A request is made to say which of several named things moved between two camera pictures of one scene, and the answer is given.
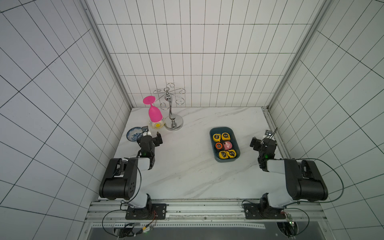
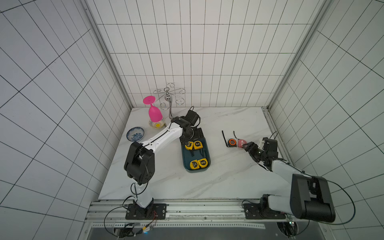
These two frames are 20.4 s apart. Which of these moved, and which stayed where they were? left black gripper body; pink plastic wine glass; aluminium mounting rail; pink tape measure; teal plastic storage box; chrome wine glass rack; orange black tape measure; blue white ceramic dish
Moved: pink tape measure; orange black tape measure; left black gripper body; teal plastic storage box
Stayed: pink plastic wine glass; chrome wine glass rack; blue white ceramic dish; aluminium mounting rail
